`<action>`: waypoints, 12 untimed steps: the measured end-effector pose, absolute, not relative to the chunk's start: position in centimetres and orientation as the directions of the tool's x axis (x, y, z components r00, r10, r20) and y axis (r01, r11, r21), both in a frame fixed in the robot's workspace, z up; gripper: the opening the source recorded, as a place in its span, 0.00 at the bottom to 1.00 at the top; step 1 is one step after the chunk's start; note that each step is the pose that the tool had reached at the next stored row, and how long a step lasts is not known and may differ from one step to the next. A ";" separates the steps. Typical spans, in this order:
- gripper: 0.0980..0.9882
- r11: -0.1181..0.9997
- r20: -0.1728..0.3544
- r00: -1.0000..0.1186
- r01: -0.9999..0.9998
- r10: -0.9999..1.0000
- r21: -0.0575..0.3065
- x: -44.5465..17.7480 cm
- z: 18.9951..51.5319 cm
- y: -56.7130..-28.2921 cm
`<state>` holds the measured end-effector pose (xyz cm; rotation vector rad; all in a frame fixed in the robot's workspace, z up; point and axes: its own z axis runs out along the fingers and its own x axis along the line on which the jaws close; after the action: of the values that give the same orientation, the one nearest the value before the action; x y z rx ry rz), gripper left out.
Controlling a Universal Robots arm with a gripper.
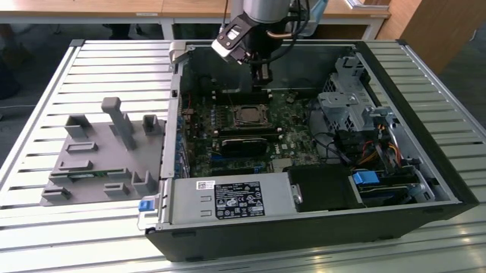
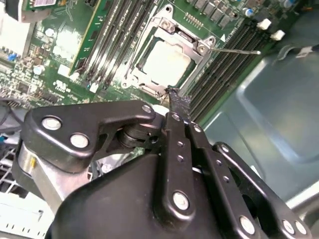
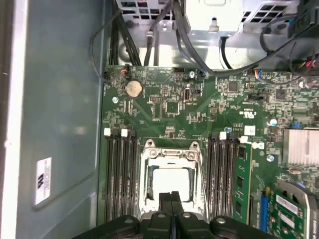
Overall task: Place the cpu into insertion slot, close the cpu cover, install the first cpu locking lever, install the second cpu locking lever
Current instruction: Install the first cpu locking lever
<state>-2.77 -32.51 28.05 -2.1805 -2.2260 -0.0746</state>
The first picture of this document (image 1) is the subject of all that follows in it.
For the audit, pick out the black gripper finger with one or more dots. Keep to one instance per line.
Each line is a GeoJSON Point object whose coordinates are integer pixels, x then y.
{"type": "Point", "coordinates": [263, 74]}

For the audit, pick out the CPU socket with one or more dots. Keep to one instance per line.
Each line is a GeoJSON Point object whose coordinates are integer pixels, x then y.
{"type": "Point", "coordinates": [248, 125]}

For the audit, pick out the pale blue teach pendant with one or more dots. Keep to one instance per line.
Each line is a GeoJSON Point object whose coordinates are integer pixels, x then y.
{"type": "Point", "coordinates": [318, 11]}

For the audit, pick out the metal drive cage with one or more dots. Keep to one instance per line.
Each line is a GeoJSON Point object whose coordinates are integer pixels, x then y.
{"type": "Point", "coordinates": [338, 99]}

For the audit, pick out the black graphics card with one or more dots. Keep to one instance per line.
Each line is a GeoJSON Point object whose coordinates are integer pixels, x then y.
{"type": "Point", "coordinates": [243, 148]}

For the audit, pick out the green motherboard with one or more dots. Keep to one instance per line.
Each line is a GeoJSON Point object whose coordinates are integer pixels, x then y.
{"type": "Point", "coordinates": [299, 148]}

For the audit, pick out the silver chipset heat sink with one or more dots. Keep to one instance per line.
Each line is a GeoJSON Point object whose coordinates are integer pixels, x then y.
{"type": "Point", "coordinates": [282, 165]}

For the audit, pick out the black plastic shroud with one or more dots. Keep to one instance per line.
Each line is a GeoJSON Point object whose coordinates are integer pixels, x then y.
{"type": "Point", "coordinates": [322, 190]}

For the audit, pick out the blue disk carrier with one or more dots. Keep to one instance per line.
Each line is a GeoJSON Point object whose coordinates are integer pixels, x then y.
{"type": "Point", "coordinates": [364, 178]}

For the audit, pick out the wooden cabinet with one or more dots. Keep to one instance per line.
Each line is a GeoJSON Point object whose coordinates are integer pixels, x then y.
{"type": "Point", "coordinates": [437, 28]}

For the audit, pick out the silver power supply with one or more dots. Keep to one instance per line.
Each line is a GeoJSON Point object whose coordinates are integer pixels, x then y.
{"type": "Point", "coordinates": [190, 204]}

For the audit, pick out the grey parts rack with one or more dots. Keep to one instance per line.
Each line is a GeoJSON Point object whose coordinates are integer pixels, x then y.
{"type": "Point", "coordinates": [101, 159]}

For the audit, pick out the blue case latch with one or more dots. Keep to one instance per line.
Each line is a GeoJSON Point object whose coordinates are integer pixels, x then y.
{"type": "Point", "coordinates": [145, 206]}

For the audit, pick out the green RAM stick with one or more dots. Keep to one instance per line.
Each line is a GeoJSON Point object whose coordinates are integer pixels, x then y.
{"type": "Point", "coordinates": [96, 174]}

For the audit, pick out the black PC case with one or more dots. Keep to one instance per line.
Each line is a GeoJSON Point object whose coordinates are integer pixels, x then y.
{"type": "Point", "coordinates": [266, 241]}

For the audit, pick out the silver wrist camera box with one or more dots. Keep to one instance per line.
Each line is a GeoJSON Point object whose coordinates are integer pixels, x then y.
{"type": "Point", "coordinates": [227, 39]}

